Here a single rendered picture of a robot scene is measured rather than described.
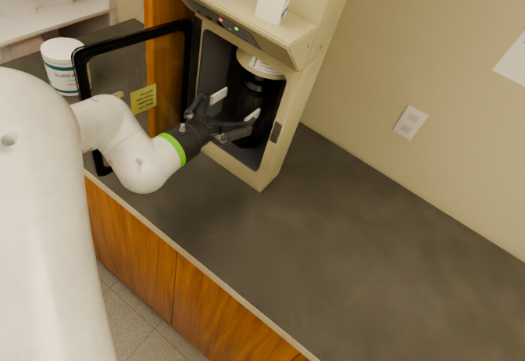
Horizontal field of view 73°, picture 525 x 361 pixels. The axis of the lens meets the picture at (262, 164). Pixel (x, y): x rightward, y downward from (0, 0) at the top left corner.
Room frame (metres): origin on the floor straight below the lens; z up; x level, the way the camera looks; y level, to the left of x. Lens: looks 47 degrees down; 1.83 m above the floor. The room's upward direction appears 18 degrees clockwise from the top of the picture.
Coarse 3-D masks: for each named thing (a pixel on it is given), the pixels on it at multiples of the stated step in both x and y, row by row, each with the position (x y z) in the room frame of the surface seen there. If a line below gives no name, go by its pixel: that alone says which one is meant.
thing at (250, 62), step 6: (240, 48) 0.82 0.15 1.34; (240, 54) 0.80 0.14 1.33; (246, 54) 0.79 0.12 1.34; (240, 60) 0.79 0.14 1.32; (246, 60) 0.78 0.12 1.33; (252, 60) 0.77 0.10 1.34; (258, 60) 0.77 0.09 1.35; (246, 66) 0.77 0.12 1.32; (252, 66) 0.77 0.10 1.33; (258, 66) 0.77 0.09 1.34; (264, 66) 0.77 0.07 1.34; (270, 66) 0.77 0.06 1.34; (252, 72) 0.76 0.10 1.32; (258, 72) 0.76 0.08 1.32; (264, 72) 0.76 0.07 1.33; (270, 72) 0.77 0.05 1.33; (276, 72) 0.77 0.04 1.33; (270, 78) 0.76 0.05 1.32; (276, 78) 0.77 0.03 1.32; (282, 78) 0.77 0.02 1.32
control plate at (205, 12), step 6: (186, 0) 0.74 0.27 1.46; (192, 0) 0.71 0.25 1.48; (192, 6) 0.75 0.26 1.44; (198, 6) 0.72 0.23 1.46; (204, 12) 0.73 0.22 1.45; (210, 12) 0.70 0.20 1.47; (216, 18) 0.71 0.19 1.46; (222, 18) 0.68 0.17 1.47; (228, 24) 0.69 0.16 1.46; (234, 24) 0.67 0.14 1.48; (234, 30) 0.70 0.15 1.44; (240, 30) 0.68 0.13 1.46; (240, 36) 0.71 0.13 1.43; (246, 36) 0.68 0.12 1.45; (252, 42) 0.69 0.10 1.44
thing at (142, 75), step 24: (168, 24) 0.73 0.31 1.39; (120, 48) 0.62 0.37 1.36; (144, 48) 0.67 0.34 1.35; (168, 48) 0.73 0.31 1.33; (96, 72) 0.57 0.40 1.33; (120, 72) 0.62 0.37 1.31; (144, 72) 0.67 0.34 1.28; (168, 72) 0.73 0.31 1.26; (120, 96) 0.61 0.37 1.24; (144, 96) 0.67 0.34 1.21; (168, 96) 0.74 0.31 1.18; (144, 120) 0.67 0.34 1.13; (168, 120) 0.74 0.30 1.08
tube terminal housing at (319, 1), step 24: (312, 0) 0.71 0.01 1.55; (336, 0) 0.74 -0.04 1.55; (336, 24) 0.80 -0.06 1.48; (312, 48) 0.71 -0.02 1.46; (288, 72) 0.71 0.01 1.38; (312, 72) 0.76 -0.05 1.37; (288, 96) 0.71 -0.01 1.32; (288, 120) 0.72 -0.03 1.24; (288, 144) 0.79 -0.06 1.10; (240, 168) 0.73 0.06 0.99; (264, 168) 0.71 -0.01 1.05
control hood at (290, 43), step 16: (208, 0) 0.67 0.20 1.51; (224, 0) 0.68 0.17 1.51; (240, 0) 0.70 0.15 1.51; (256, 0) 0.73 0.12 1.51; (224, 16) 0.67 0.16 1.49; (240, 16) 0.64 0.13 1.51; (288, 16) 0.70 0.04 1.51; (256, 32) 0.62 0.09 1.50; (272, 32) 0.62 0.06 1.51; (288, 32) 0.64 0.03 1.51; (304, 32) 0.66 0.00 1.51; (272, 48) 0.65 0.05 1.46; (288, 48) 0.60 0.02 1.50; (304, 48) 0.66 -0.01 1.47; (288, 64) 0.67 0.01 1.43; (304, 64) 0.69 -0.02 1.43
